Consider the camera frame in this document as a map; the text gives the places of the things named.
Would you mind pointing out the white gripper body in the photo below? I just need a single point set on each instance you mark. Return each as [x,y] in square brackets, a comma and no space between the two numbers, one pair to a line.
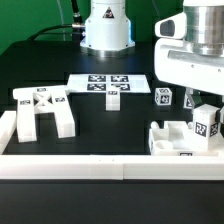
[190,48]

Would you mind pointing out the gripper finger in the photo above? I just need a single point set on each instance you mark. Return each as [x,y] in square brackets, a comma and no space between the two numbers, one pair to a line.
[220,113]
[194,98]

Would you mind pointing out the white chair seat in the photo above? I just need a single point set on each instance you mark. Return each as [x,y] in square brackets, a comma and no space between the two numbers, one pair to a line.
[176,138]

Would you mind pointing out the white nut cube right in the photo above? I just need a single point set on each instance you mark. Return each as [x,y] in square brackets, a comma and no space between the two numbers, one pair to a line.
[187,104]

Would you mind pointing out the white nut cube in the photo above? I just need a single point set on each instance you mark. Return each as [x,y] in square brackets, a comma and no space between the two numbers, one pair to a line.
[163,96]
[187,104]

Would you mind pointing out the white nut cube left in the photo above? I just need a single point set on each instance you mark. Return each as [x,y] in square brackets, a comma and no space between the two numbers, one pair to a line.
[163,96]

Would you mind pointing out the white U-shaped fence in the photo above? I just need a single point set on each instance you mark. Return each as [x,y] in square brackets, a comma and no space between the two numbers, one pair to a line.
[102,167]

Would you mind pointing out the white marker base plate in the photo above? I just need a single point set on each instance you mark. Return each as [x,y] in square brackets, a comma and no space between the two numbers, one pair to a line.
[100,83]

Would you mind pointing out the white chair back frame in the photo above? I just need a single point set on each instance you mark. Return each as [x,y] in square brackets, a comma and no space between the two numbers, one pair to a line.
[43,100]

